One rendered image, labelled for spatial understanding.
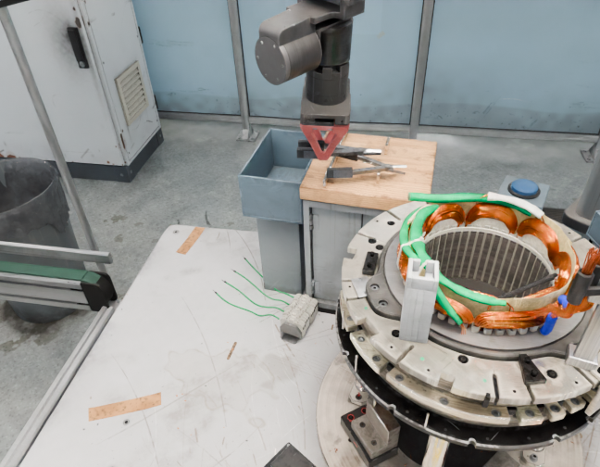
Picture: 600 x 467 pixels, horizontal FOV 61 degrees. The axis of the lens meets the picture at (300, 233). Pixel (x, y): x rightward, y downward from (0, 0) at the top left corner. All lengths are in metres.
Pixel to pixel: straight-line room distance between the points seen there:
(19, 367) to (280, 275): 1.37
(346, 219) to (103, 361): 0.50
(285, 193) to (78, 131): 2.16
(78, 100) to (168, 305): 1.89
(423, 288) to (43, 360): 1.81
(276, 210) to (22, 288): 0.67
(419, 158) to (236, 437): 0.53
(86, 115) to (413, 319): 2.46
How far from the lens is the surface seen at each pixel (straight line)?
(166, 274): 1.11
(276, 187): 0.83
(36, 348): 2.20
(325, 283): 0.93
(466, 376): 0.53
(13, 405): 2.07
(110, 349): 1.00
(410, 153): 0.89
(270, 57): 0.62
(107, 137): 2.83
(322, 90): 0.69
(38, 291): 1.28
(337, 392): 0.85
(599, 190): 1.04
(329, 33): 0.65
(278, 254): 0.95
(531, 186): 0.89
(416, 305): 0.50
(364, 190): 0.79
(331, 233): 0.85
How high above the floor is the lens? 1.51
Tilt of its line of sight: 39 degrees down
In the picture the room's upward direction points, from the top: 3 degrees counter-clockwise
